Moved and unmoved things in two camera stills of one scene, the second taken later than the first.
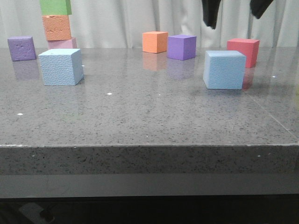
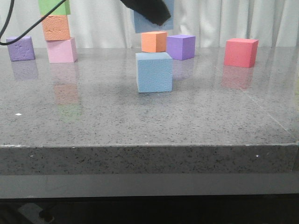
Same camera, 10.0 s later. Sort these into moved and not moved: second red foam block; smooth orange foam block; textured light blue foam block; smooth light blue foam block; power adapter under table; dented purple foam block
Moved: textured light blue foam block; smooth light blue foam block
Not moved: dented purple foam block; smooth orange foam block; power adapter under table; second red foam block
